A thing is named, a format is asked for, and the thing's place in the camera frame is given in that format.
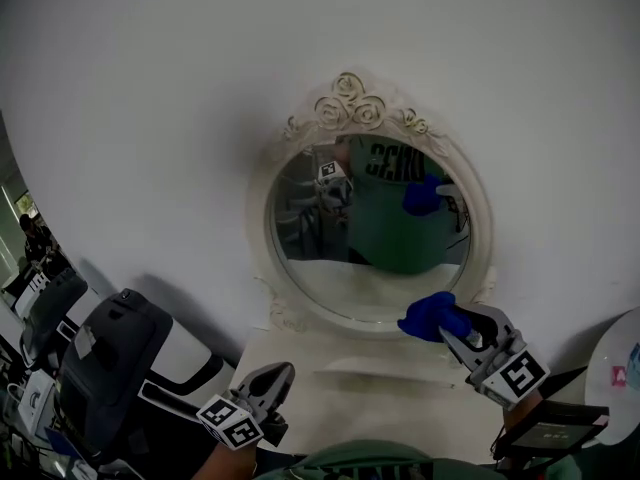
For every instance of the white dressing table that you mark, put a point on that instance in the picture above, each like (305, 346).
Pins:
(375, 418)

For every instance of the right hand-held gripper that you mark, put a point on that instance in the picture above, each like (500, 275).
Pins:
(515, 375)

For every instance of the person's left forearm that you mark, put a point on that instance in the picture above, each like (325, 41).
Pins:
(220, 463)

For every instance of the white printed carton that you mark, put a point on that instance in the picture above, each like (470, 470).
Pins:
(35, 403)

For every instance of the ornate white oval mirror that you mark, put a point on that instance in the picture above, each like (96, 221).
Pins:
(320, 278)

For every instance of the person's green shirt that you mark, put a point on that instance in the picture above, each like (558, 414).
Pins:
(370, 460)

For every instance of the black display screen device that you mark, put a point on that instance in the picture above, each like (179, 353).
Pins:
(550, 430)

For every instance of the pink card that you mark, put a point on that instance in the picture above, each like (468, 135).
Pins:
(619, 376)

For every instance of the blue cloth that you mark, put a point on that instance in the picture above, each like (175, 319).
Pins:
(430, 315)

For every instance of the person's right forearm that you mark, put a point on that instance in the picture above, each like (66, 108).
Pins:
(520, 413)

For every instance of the blue card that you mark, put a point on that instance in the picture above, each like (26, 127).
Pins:
(635, 358)

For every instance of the white round pedestal table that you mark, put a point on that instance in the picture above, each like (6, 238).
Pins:
(605, 408)

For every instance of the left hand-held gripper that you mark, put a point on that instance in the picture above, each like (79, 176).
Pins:
(230, 423)

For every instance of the black and white exercise machine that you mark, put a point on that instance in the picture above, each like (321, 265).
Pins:
(110, 358)

